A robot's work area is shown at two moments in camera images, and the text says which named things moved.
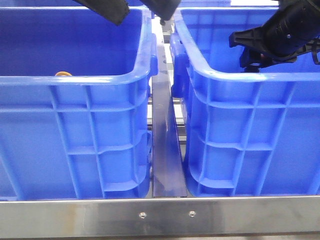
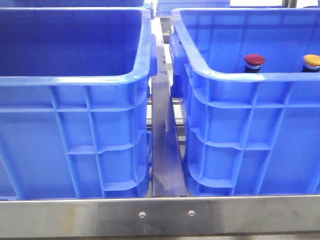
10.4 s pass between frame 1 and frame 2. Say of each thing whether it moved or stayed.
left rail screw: stayed
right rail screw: stayed
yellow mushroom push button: moved
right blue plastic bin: stayed
